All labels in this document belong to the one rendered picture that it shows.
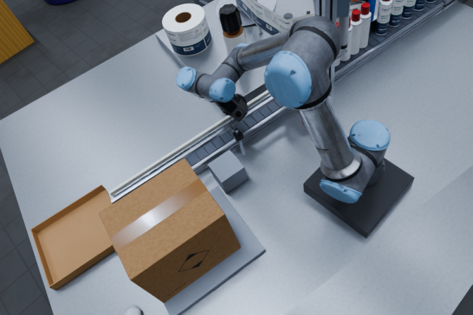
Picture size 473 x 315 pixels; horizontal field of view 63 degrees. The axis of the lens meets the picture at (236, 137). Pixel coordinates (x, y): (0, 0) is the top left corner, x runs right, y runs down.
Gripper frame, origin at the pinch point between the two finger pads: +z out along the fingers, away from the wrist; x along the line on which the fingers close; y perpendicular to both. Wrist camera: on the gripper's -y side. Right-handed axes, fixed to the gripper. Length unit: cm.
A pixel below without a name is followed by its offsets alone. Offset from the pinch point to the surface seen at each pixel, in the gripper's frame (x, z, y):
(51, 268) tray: 83, -36, -4
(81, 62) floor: 87, 58, 216
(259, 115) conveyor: -1.2, 7.0, -1.3
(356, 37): -49, 23, -2
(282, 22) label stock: -35.3, 8.7, 20.9
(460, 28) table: -82, 60, -18
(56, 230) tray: 78, -33, 9
